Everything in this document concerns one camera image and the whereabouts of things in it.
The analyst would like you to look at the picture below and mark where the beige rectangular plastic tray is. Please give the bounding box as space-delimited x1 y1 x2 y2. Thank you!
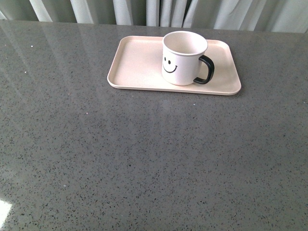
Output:
107 36 242 95

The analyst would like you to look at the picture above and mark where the white smiley mug black handle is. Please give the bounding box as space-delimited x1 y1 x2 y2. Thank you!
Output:
162 31 215 86

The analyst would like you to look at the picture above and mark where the light grey pleated curtain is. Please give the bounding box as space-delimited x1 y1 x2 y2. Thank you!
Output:
0 0 308 33

